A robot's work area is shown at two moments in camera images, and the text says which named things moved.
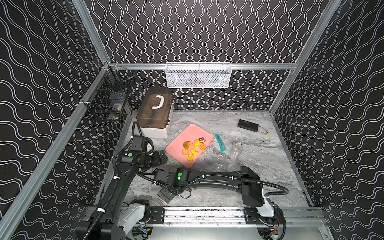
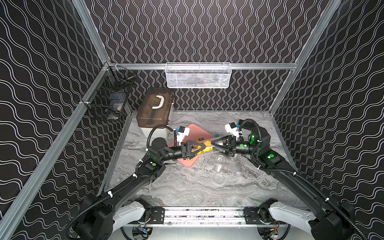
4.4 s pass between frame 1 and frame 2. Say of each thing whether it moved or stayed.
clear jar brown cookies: stayed
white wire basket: stayed
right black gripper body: moved
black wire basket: stayed
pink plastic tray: stayed
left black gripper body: moved
